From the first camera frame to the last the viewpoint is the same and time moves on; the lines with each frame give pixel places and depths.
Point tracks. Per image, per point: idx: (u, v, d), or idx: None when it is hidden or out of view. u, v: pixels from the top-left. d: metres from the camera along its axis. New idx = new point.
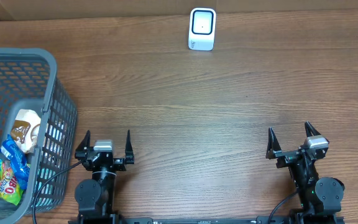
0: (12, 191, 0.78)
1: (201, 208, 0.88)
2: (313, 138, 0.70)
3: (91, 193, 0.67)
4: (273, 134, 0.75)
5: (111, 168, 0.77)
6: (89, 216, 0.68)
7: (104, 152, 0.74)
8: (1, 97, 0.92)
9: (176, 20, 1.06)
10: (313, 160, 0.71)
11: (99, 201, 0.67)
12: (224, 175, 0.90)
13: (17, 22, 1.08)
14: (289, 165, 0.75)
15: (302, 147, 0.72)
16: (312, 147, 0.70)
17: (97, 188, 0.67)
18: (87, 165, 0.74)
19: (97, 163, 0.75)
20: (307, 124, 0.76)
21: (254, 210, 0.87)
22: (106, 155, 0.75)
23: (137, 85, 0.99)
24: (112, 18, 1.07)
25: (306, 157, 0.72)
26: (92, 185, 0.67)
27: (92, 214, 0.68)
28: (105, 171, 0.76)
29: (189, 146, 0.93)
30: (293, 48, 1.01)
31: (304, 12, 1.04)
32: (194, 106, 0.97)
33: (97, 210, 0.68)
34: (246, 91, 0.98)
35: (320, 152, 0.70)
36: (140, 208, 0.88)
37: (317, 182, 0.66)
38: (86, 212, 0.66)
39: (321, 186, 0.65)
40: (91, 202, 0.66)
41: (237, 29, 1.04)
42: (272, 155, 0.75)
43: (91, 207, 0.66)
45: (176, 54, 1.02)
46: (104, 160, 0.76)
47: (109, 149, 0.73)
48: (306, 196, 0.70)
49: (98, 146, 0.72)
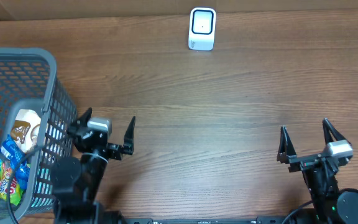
0: (12, 191, 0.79)
1: (201, 208, 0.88)
2: (336, 144, 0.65)
3: (69, 172, 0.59)
4: (286, 134, 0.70)
5: (103, 152, 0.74)
6: (68, 201, 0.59)
7: (99, 130, 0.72)
8: (1, 97, 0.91)
9: (176, 20, 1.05)
10: (335, 171, 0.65)
11: (78, 182, 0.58)
12: (224, 175, 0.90)
13: (17, 22, 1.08)
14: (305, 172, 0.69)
15: (322, 154, 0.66)
16: (334, 155, 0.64)
17: (76, 167, 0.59)
18: (78, 142, 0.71)
19: (89, 144, 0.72)
20: (327, 122, 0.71)
21: (254, 210, 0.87)
22: (100, 134, 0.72)
23: (137, 85, 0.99)
24: (112, 18, 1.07)
25: (327, 166, 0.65)
26: (73, 162, 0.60)
27: (70, 198, 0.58)
28: (96, 154, 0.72)
29: (189, 146, 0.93)
30: (293, 48, 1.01)
31: (304, 12, 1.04)
32: (194, 106, 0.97)
33: (76, 194, 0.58)
34: (247, 91, 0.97)
35: (342, 159, 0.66)
36: (140, 208, 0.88)
37: (339, 198, 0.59)
38: (64, 195, 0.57)
39: (343, 204, 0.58)
40: (68, 182, 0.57)
41: (237, 29, 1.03)
42: (286, 160, 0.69)
43: (67, 188, 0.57)
45: (176, 54, 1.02)
46: (96, 140, 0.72)
47: (104, 128, 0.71)
48: (324, 209, 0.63)
49: (92, 122, 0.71)
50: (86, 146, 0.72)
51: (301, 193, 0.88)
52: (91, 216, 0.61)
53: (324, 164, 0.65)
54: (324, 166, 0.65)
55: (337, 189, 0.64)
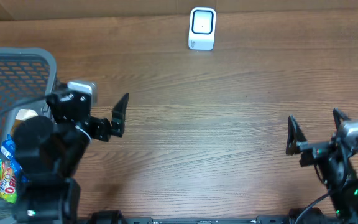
0: (12, 191, 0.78)
1: (201, 208, 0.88)
2: (350, 122, 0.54)
3: (36, 130, 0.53)
4: (295, 122, 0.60)
5: (87, 126, 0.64)
6: (32, 168, 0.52)
7: (79, 94, 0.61)
8: (1, 96, 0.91)
9: (176, 20, 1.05)
10: (353, 151, 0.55)
11: (45, 144, 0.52)
12: (224, 174, 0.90)
13: (17, 22, 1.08)
14: (316, 162, 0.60)
15: (338, 134, 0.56)
16: (351, 134, 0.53)
17: (46, 125, 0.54)
18: (53, 104, 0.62)
19: (71, 110, 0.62)
20: (337, 111, 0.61)
21: (254, 210, 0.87)
22: (81, 98, 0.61)
23: (137, 85, 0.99)
24: (112, 18, 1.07)
25: (344, 147, 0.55)
26: (42, 121, 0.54)
27: (34, 165, 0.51)
28: (78, 127, 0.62)
29: (189, 145, 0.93)
30: (293, 47, 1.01)
31: (304, 12, 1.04)
32: (194, 106, 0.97)
33: (42, 161, 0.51)
34: (246, 91, 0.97)
35: None
36: (140, 208, 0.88)
37: None
38: (27, 159, 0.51)
39: None
40: (33, 144, 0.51)
41: (237, 29, 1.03)
42: (296, 149, 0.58)
43: (32, 150, 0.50)
45: (176, 54, 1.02)
46: (76, 106, 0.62)
47: (86, 90, 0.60)
48: (344, 200, 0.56)
49: (75, 82, 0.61)
50: (68, 116, 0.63)
51: (300, 193, 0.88)
52: (61, 195, 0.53)
53: (342, 149, 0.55)
54: (342, 148, 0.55)
55: (355, 175, 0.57)
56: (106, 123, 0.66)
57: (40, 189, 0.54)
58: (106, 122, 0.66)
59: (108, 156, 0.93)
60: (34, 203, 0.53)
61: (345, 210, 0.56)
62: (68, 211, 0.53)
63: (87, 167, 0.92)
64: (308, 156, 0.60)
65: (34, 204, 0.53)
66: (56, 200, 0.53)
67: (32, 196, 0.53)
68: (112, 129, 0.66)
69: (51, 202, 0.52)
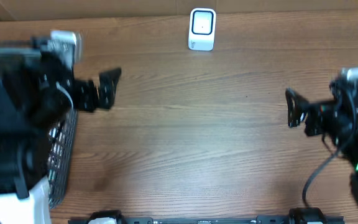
0: None
1: (201, 208, 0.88)
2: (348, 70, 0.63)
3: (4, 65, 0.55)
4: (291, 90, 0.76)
5: (71, 85, 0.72)
6: None
7: (64, 43, 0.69)
8: None
9: (176, 20, 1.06)
10: (357, 91, 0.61)
11: (10, 76, 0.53)
12: (224, 175, 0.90)
13: (17, 22, 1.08)
14: (322, 120, 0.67)
15: (337, 80, 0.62)
16: (350, 77, 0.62)
17: (14, 63, 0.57)
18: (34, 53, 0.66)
19: (50, 61, 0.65)
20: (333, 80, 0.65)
21: (254, 210, 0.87)
22: (64, 48, 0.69)
23: (137, 85, 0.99)
24: (112, 18, 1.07)
25: (348, 90, 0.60)
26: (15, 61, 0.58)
27: None
28: (58, 86, 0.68)
29: (189, 146, 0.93)
30: (293, 48, 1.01)
31: (304, 12, 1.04)
32: (194, 106, 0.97)
33: (5, 93, 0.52)
34: (246, 91, 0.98)
35: None
36: (140, 208, 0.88)
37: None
38: None
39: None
40: None
41: (237, 30, 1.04)
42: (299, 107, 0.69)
43: None
45: (176, 54, 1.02)
46: (57, 58, 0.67)
47: (71, 40, 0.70)
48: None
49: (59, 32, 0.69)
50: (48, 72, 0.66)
51: (300, 193, 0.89)
52: (22, 144, 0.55)
53: (341, 94, 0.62)
54: (346, 91, 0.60)
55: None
56: (91, 86, 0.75)
57: None
58: (91, 84, 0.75)
59: (108, 155, 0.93)
60: None
61: None
62: (30, 164, 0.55)
63: (87, 167, 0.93)
64: (312, 119, 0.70)
65: None
66: (10, 152, 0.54)
67: None
68: (102, 98, 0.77)
69: (9, 155, 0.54)
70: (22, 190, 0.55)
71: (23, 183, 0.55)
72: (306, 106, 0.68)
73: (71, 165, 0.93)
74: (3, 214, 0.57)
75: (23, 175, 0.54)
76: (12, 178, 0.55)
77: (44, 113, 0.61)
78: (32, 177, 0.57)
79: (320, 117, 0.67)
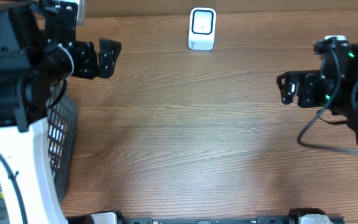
0: None
1: (201, 208, 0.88)
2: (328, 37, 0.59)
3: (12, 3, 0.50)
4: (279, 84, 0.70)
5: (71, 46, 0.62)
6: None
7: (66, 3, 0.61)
8: None
9: (176, 20, 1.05)
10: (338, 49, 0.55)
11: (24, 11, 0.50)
12: (224, 175, 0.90)
13: None
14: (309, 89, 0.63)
15: (321, 44, 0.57)
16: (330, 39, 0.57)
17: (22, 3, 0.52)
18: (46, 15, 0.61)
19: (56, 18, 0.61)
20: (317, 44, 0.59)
21: (254, 210, 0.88)
22: (67, 7, 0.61)
23: (137, 85, 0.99)
24: (111, 18, 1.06)
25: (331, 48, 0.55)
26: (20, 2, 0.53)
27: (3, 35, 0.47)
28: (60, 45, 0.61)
29: (189, 146, 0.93)
30: (293, 48, 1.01)
31: (305, 12, 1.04)
32: (194, 106, 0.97)
33: (12, 25, 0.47)
34: (246, 91, 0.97)
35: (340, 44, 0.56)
36: (141, 208, 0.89)
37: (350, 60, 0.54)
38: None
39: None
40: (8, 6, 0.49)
41: (237, 29, 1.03)
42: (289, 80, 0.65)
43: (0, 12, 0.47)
45: (176, 54, 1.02)
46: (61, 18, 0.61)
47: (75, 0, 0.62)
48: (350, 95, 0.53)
49: None
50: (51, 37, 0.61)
51: (300, 193, 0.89)
52: (18, 79, 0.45)
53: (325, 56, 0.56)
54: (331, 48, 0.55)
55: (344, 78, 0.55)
56: (92, 49, 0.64)
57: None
58: (92, 47, 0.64)
59: (108, 156, 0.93)
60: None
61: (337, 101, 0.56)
62: (31, 99, 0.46)
63: (87, 167, 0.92)
64: (302, 89, 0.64)
65: None
66: (10, 83, 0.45)
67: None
68: (102, 66, 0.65)
69: (7, 87, 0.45)
70: (22, 117, 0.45)
71: (25, 110, 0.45)
72: (295, 78, 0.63)
73: (71, 165, 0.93)
74: (7, 145, 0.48)
75: (23, 106, 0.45)
76: (15, 116, 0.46)
77: (45, 63, 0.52)
78: (33, 111, 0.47)
79: (311, 83, 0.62)
